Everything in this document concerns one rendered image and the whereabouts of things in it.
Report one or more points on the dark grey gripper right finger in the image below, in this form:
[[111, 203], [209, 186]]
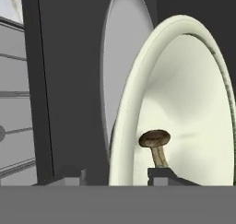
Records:
[[162, 174]]

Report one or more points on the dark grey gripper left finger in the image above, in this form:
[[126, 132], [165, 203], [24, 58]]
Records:
[[73, 176]]

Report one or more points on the pale cream bowl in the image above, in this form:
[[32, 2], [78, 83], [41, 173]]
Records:
[[187, 104]]

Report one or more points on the brown mushroom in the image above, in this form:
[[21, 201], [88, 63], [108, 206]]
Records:
[[154, 138]]

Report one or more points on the grey round microwave turntable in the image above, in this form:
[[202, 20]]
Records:
[[124, 64]]

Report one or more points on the grey cupboard fronts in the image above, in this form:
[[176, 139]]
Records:
[[14, 77]]

